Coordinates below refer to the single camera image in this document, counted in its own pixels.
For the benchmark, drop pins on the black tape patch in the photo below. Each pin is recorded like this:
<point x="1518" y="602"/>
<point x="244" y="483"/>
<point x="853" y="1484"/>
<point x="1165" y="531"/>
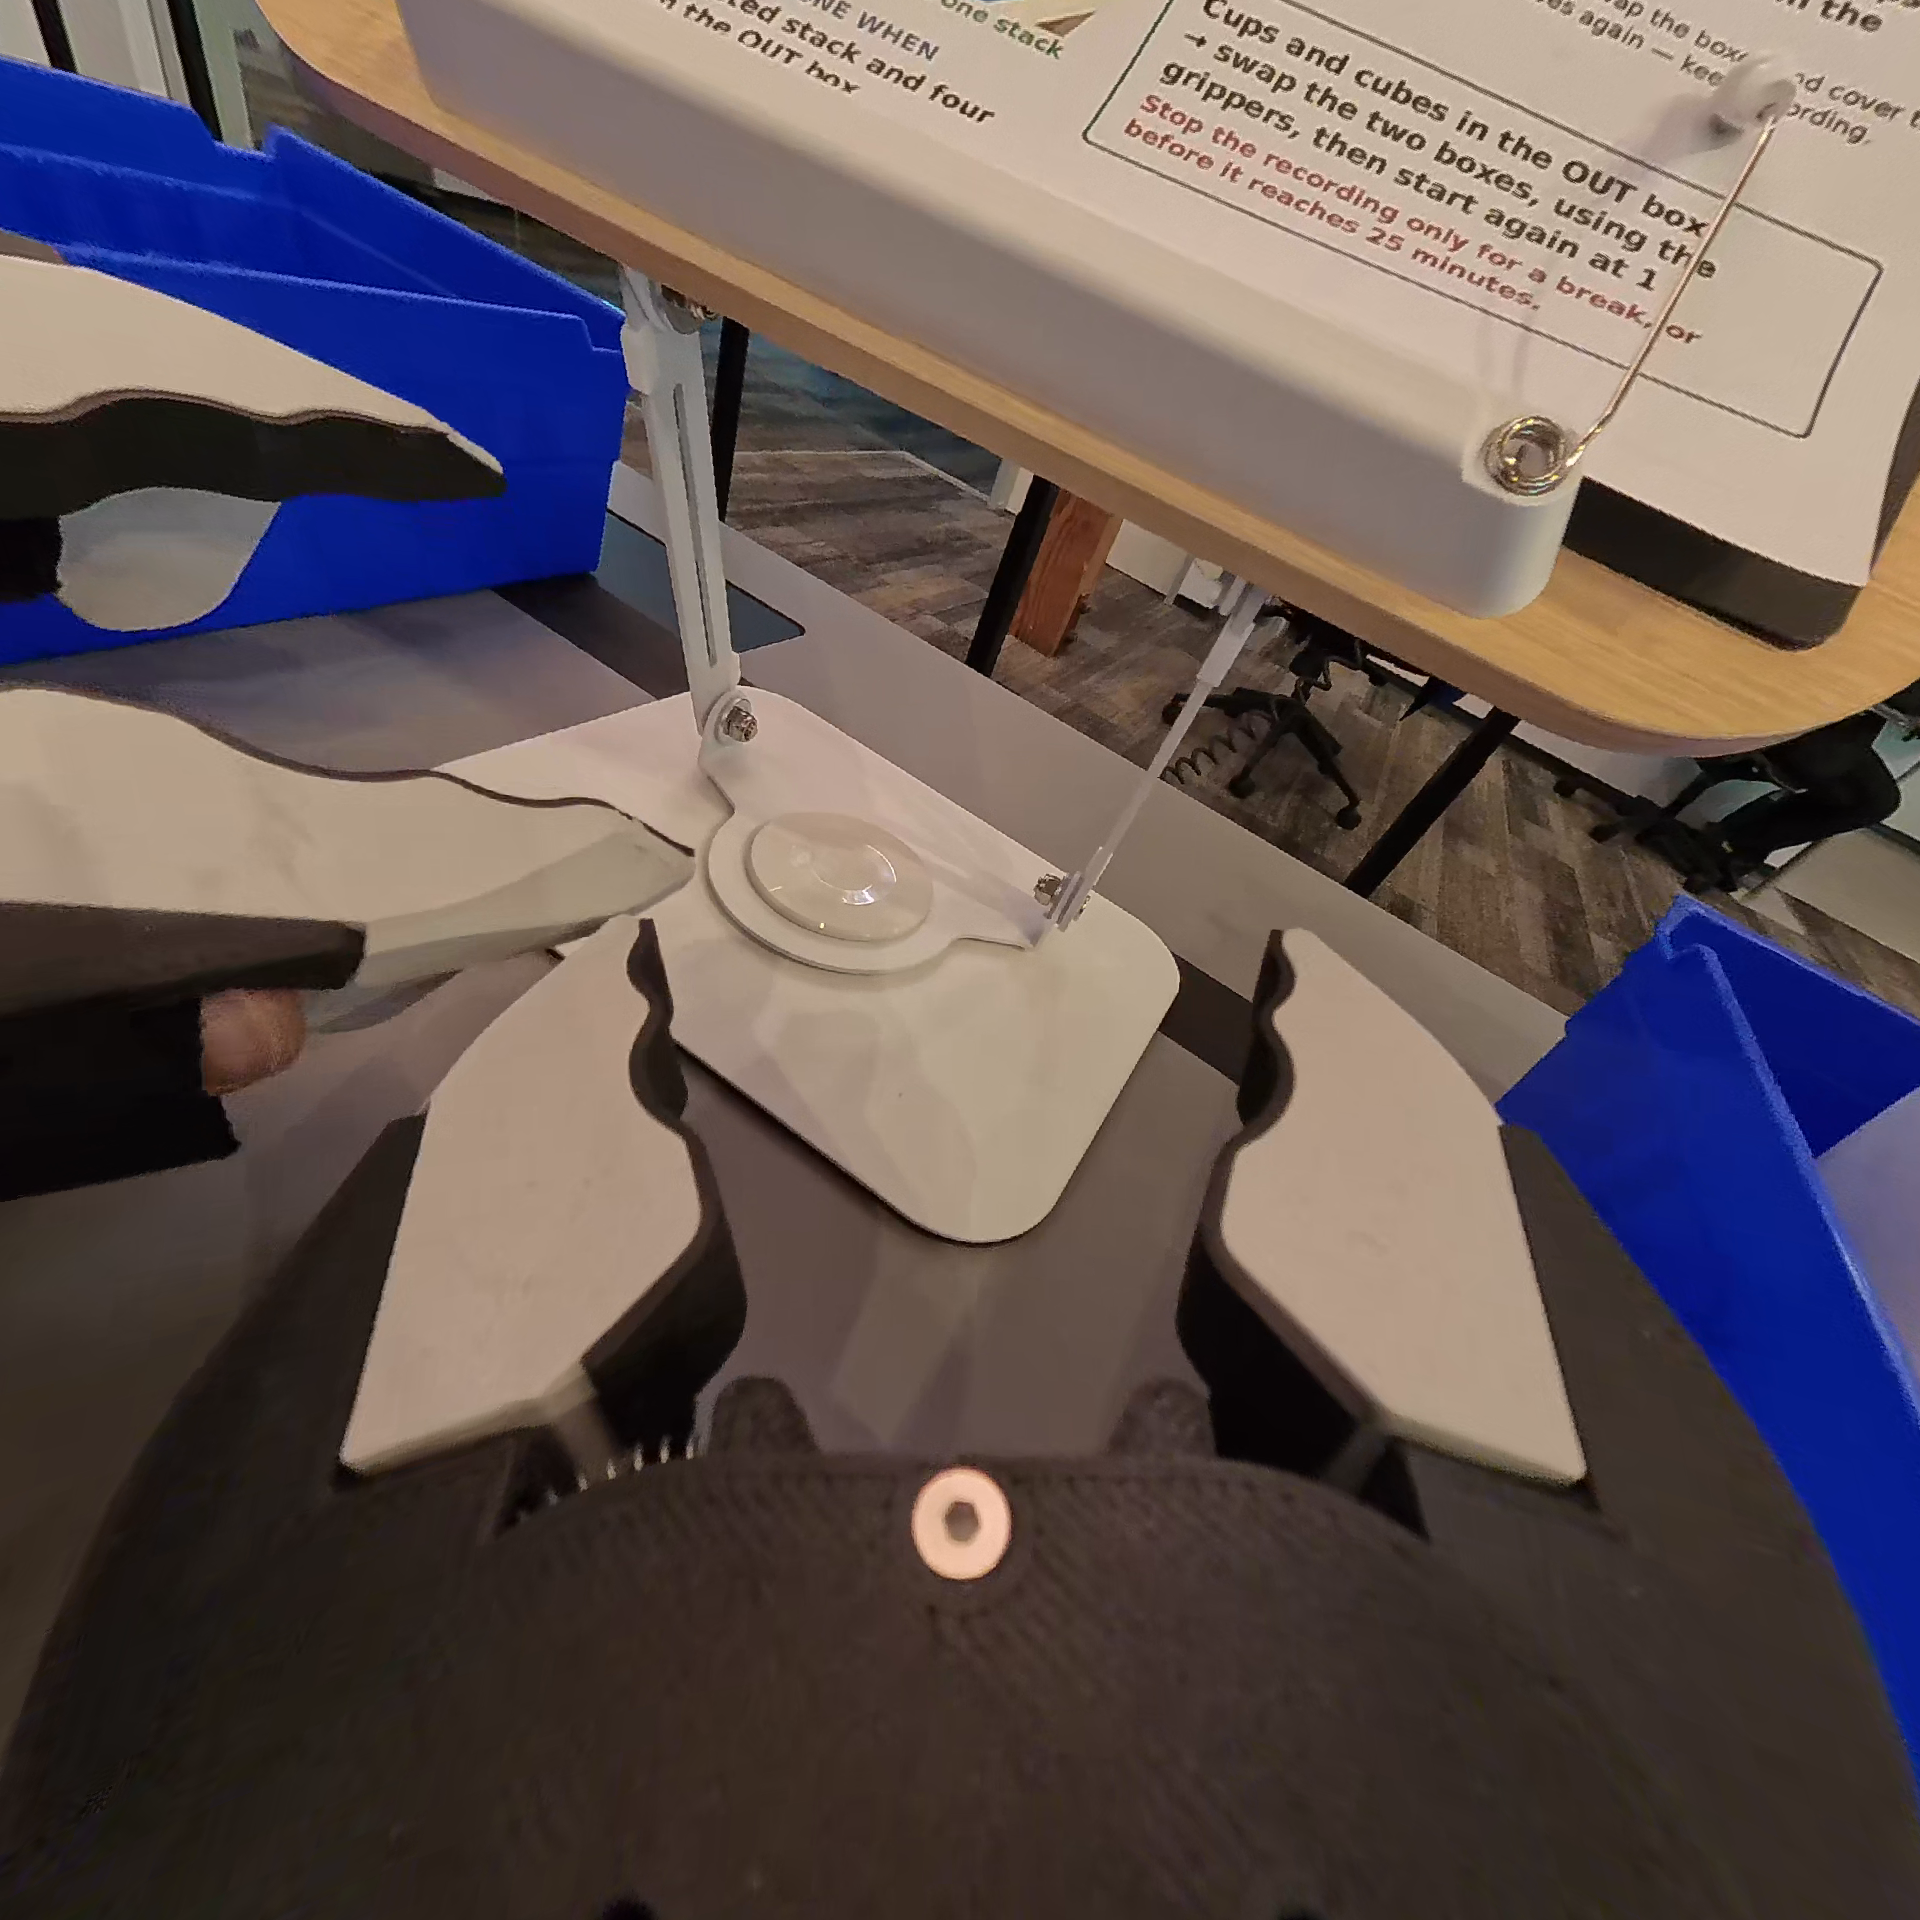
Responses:
<point x="774" y="622"/>

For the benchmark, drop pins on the grey desk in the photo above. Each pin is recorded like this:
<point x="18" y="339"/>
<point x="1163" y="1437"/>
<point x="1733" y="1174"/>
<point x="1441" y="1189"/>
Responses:
<point x="931" y="704"/>

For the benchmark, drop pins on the printed instruction sheet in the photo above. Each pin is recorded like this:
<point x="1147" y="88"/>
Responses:
<point x="1501" y="135"/>

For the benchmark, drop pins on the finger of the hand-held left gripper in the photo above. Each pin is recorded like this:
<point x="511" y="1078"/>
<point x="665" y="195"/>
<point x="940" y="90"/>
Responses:
<point x="182" y="339"/>
<point x="225" y="839"/>

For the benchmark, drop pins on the wooden post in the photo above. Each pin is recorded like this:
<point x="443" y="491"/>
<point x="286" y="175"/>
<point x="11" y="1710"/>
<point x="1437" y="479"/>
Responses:
<point x="1068" y="570"/>

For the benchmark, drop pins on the black office chair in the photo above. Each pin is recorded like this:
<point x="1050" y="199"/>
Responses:
<point x="1799" y="796"/>
<point x="1276" y="734"/>

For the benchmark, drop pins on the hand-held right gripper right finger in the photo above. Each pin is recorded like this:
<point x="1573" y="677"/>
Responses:
<point x="1381" y="1230"/>

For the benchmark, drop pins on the black flat pad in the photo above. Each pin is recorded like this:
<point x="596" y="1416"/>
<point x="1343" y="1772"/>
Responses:
<point x="1695" y="579"/>

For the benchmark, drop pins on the person's left hand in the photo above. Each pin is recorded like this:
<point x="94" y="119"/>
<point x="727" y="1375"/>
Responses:
<point x="254" y="1044"/>

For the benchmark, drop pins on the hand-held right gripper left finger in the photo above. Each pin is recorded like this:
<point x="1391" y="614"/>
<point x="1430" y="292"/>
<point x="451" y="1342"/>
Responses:
<point x="525" y="1230"/>

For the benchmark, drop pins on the blue plastic bin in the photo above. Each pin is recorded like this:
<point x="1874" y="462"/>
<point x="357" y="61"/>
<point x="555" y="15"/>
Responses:
<point x="1695" y="1141"/>
<point x="375" y="254"/>

